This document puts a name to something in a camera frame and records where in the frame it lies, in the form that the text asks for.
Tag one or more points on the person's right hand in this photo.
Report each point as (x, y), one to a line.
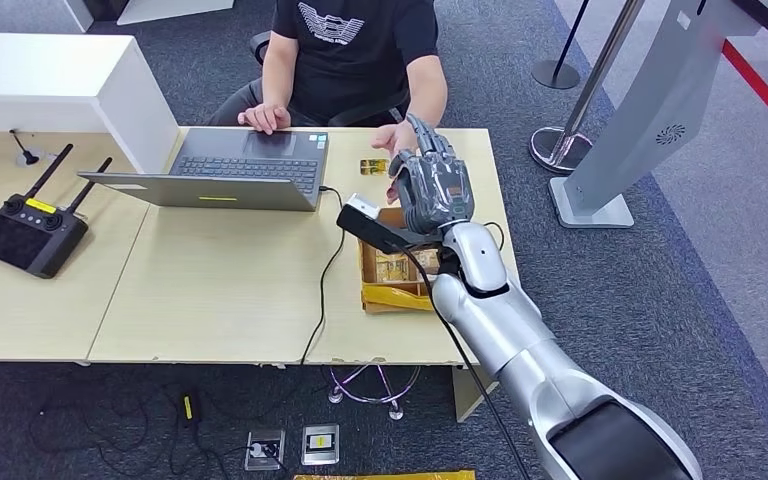
(263, 118)

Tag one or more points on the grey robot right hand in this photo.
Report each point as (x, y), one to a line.
(440, 192)

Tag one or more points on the person's left hand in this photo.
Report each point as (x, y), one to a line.
(394, 139)

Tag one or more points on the person's left forearm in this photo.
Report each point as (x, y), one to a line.
(427, 93)

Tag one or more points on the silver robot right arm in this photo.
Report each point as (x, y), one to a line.
(510, 338)

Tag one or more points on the person's right forearm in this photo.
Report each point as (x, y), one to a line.
(276, 76)

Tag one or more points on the person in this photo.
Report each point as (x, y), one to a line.
(351, 66)

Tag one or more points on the room key card upright print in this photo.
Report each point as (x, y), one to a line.
(394, 268)

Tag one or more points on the grey laptop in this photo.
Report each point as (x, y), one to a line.
(225, 193)

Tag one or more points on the cardboard divided box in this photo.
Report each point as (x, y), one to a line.
(369, 265)

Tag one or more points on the white furniture panel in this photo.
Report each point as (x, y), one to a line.
(172, 10)

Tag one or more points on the beige desk leg panel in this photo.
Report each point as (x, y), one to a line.
(467, 397)

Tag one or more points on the white counter partition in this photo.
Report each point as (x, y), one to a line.
(59, 79)

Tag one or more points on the chrome stool base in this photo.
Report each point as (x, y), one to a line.
(394, 411)

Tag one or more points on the grey kiosk stand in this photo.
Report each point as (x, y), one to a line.
(656, 112)

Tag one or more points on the black remote controller with antennas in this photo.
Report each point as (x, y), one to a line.
(27, 241)

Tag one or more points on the closed floor socket yellow label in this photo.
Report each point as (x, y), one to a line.
(320, 444)

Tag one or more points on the yellow floor strip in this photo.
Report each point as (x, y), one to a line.
(384, 476)

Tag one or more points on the open floor socket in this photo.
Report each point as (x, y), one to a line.
(265, 451)

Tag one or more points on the red barrier belt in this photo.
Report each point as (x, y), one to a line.
(762, 96)

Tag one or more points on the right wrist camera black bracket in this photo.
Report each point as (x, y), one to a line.
(371, 232)

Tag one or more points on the silver stanchion post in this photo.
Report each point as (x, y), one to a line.
(559, 149)

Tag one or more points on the black stanchion post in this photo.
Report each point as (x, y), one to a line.
(554, 76)

